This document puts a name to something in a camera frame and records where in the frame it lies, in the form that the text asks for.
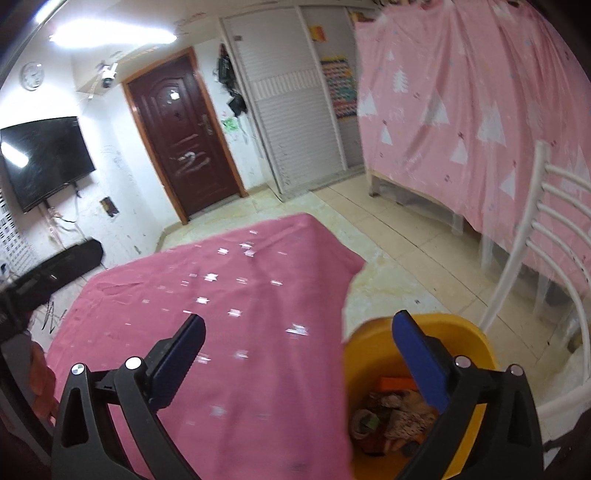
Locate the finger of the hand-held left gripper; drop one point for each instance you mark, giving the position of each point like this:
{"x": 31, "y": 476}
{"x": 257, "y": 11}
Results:
{"x": 69, "y": 265}

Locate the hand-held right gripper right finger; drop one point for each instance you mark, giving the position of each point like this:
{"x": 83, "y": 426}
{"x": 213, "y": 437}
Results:
{"x": 418, "y": 355}

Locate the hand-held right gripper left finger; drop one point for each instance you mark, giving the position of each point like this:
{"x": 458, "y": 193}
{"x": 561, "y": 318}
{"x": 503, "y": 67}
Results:
{"x": 178, "y": 355}

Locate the orange box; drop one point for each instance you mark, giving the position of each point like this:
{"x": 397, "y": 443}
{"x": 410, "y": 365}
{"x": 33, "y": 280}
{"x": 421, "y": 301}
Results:
{"x": 397, "y": 384}

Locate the yellow plastic bin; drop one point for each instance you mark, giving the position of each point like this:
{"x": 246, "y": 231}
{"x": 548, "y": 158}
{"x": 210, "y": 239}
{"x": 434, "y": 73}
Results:
{"x": 369, "y": 350}

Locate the pink star-print tablecloth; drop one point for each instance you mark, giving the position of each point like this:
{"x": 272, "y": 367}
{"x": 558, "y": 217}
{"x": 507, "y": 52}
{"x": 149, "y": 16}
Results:
{"x": 254, "y": 369}

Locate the dark brown door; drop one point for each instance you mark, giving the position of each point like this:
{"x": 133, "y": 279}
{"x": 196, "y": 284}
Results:
{"x": 184, "y": 138}

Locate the white metal chair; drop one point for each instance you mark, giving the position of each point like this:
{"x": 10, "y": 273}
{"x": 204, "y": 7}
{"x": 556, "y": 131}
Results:
{"x": 538, "y": 184}

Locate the small black hanging bag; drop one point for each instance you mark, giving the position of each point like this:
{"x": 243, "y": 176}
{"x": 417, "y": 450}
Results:
{"x": 237, "y": 104}

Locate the ceiling tube light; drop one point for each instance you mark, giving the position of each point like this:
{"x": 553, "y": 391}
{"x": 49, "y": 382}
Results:
{"x": 115, "y": 30}

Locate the white louvred wardrobe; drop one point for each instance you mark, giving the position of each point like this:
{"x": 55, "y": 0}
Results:
{"x": 295, "y": 138}

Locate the large black hanging bag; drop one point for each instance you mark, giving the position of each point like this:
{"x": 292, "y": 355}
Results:
{"x": 225, "y": 64}

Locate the colourful grid poster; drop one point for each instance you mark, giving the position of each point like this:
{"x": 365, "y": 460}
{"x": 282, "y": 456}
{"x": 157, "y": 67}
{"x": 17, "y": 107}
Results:
{"x": 339, "y": 87}

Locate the pink tree-print curtain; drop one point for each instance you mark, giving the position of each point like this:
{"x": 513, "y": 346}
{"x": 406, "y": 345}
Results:
{"x": 461, "y": 69}

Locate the orange wardrobe sticker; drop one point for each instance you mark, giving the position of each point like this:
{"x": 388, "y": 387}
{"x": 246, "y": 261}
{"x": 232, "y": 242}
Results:
{"x": 317, "y": 33}

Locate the eye test wall chart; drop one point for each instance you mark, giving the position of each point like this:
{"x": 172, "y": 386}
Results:
{"x": 14, "y": 240}

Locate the black wall television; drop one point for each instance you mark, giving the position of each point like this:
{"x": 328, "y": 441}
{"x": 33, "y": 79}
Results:
{"x": 46, "y": 161}

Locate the round white wall clock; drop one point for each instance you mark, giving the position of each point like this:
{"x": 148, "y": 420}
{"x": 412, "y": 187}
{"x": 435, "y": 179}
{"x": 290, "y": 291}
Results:
{"x": 32, "y": 76}

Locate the white security camera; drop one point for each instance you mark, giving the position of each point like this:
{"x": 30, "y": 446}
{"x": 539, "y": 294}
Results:
{"x": 108, "y": 76}

